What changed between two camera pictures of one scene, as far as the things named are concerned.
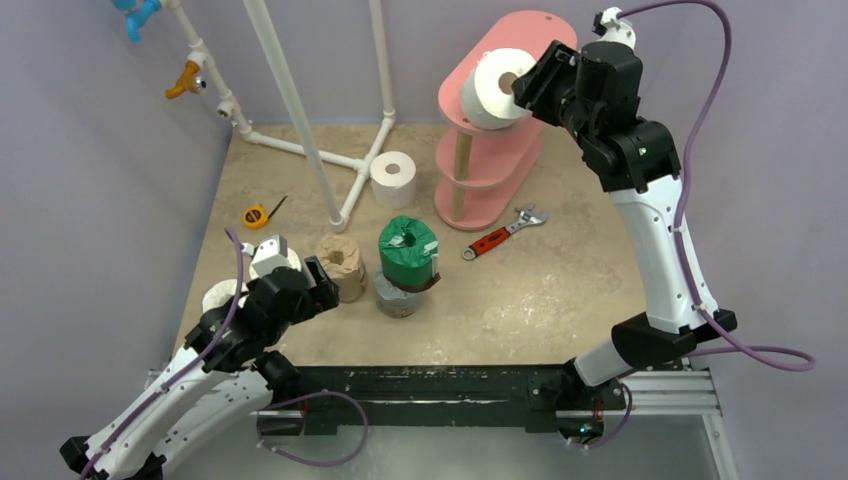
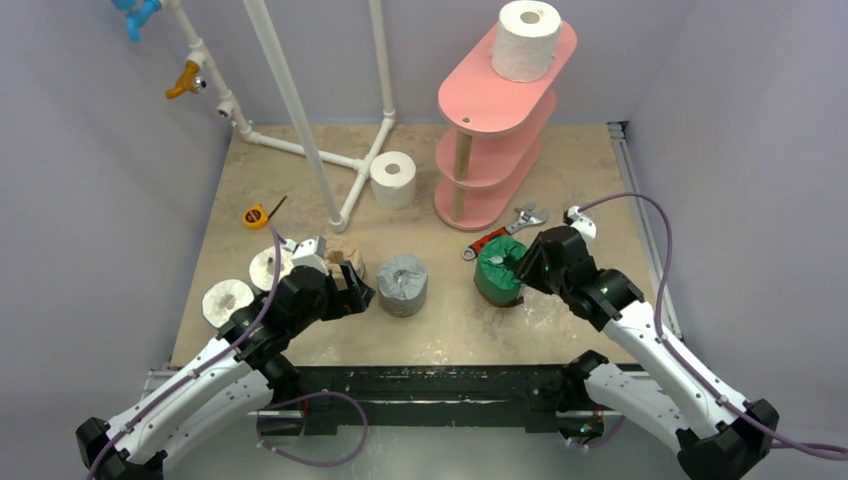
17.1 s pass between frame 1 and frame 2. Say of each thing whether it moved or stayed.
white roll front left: stayed
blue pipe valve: stayed
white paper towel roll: moved
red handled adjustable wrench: stayed
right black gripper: moved
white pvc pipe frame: stayed
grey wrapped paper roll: stayed
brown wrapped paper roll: stayed
